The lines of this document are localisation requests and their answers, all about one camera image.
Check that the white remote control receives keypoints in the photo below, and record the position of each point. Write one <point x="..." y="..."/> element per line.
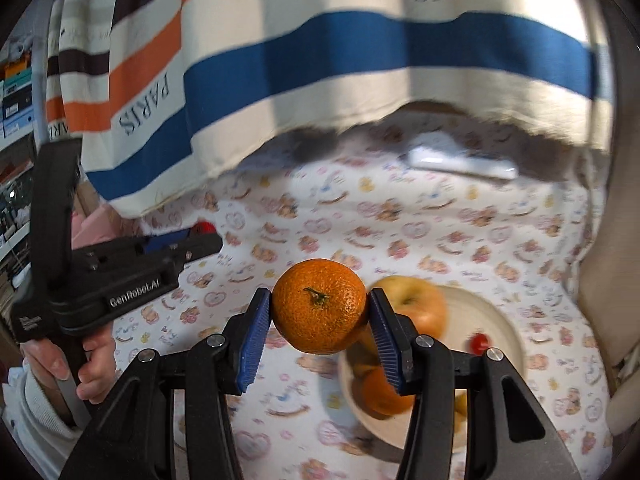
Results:
<point x="460" y="162"/>

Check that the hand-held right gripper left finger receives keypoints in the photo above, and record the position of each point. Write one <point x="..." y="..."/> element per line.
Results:
<point x="252" y="345"/>

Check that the person's left hand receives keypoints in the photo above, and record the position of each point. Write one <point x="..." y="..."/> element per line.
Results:
<point x="97" y="370"/>

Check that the pink cloth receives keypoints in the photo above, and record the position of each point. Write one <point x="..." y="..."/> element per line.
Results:
<point x="95" y="225"/>

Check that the striped cloth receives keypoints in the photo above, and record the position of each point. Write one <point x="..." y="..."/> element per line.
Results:
<point x="300" y="60"/>

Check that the red cherry tomato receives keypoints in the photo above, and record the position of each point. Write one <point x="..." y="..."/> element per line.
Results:
<point x="204" y="227"/>
<point x="479" y="342"/>

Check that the yellow-red apple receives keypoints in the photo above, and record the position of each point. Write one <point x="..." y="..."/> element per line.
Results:
<point x="420" y="310"/>

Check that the orange tangerine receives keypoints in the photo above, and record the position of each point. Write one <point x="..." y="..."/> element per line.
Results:
<point x="320" y="310"/>
<point x="380" y="395"/>

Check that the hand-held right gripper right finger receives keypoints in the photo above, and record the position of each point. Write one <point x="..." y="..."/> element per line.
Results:
<point x="387" y="345"/>

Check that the person's left forearm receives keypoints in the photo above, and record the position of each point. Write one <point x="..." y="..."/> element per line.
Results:
<point x="30" y="410"/>

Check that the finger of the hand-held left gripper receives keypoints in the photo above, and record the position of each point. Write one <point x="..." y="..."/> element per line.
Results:
<point x="165" y="241"/>
<point x="200" y="249"/>

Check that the storage shelf with boxes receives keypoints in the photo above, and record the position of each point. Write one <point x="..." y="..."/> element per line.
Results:
<point x="17" y="95"/>

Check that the cream ceramic plate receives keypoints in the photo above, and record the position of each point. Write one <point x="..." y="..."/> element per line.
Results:
<point x="500" y="330"/>

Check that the bear-print blanket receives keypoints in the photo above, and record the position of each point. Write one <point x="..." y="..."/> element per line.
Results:
<point x="450" y="240"/>

